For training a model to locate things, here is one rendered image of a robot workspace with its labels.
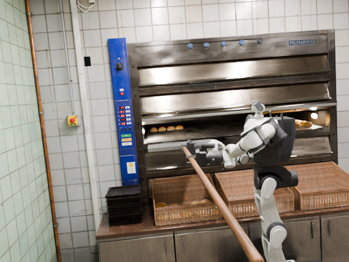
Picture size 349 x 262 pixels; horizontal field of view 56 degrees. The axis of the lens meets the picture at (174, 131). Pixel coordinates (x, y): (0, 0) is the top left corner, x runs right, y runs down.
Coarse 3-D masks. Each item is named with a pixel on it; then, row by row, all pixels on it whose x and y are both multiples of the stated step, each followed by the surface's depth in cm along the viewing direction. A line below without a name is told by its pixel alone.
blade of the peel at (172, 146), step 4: (196, 140) 291; (200, 140) 289; (204, 140) 287; (208, 140) 285; (156, 144) 290; (160, 144) 288; (164, 144) 286; (168, 144) 284; (172, 144) 282; (176, 144) 280; (180, 144) 278; (184, 144) 276; (148, 148) 260; (152, 148) 254; (156, 148) 254; (160, 148) 254; (164, 148) 255; (168, 148) 255; (172, 148) 255; (176, 148) 255; (180, 148) 256
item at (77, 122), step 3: (75, 114) 293; (78, 114) 296; (69, 117) 292; (72, 117) 292; (78, 117) 294; (69, 120) 293; (75, 120) 293; (78, 120) 294; (69, 123) 293; (72, 123) 293; (75, 123) 293; (78, 123) 294
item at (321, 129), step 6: (300, 132) 318; (306, 132) 318; (312, 132) 319; (318, 132) 319; (198, 138) 316; (204, 138) 313; (210, 138) 312; (216, 138) 312; (222, 138) 312; (228, 138) 313; (234, 138) 313; (240, 138) 314; (144, 144) 308; (150, 144) 308
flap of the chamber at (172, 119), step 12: (276, 108) 299; (288, 108) 299; (300, 108) 300; (312, 108) 308; (324, 108) 316; (144, 120) 290; (156, 120) 291; (168, 120) 296; (180, 120) 304; (192, 120) 312
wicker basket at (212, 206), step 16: (176, 176) 310; (192, 176) 311; (208, 176) 310; (160, 192) 307; (176, 192) 308; (192, 192) 309; (208, 192) 310; (160, 208) 264; (176, 208) 265; (192, 208) 267; (208, 208) 268; (160, 224) 266; (176, 224) 267
